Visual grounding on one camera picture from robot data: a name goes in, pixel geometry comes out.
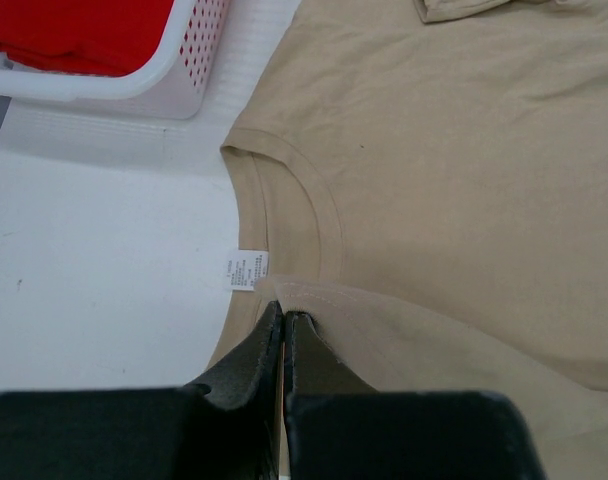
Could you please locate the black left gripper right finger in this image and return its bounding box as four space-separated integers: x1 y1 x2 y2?
283 313 546 479

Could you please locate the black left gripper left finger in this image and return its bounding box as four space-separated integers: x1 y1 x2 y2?
0 302 283 479

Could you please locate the beige t shirt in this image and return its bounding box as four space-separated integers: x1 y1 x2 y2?
215 1 608 479

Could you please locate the white plastic basket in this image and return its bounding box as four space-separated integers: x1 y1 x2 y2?
0 1 230 120

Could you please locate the red folded t shirt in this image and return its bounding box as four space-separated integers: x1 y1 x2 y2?
0 0 173 77

